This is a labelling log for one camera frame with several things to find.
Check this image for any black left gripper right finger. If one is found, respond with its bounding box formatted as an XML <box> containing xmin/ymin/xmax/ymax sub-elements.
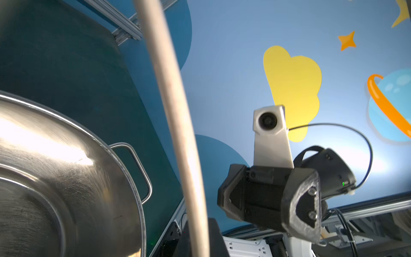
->
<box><xmin>208</xmin><ymin>218</ymin><xmax>230</xmax><ymax>257</ymax></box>

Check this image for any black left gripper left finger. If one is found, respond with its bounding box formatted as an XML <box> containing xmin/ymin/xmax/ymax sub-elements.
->
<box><xmin>173</xmin><ymin>222</ymin><xmax>189</xmax><ymax>257</ymax></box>

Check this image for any aluminium right frame rail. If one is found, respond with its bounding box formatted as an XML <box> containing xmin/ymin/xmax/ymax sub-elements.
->
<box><xmin>81</xmin><ymin>0</ymin><xmax>177</xmax><ymax>46</ymax></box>

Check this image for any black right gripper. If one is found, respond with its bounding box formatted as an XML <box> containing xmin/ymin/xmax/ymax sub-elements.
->
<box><xmin>217</xmin><ymin>164</ymin><xmax>322</xmax><ymax>243</ymax></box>

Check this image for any beige plastic ladle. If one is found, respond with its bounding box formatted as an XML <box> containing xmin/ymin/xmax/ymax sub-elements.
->
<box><xmin>133</xmin><ymin>1</ymin><xmax>211</xmax><ymax>257</ymax></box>

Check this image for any stainless steel pot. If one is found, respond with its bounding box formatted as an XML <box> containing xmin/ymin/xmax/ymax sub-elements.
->
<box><xmin>1</xmin><ymin>92</ymin><xmax>147</xmax><ymax>257</ymax></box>

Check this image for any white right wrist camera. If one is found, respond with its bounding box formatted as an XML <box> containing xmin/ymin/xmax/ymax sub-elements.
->
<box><xmin>253</xmin><ymin>105</ymin><xmax>294</xmax><ymax>169</ymax></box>

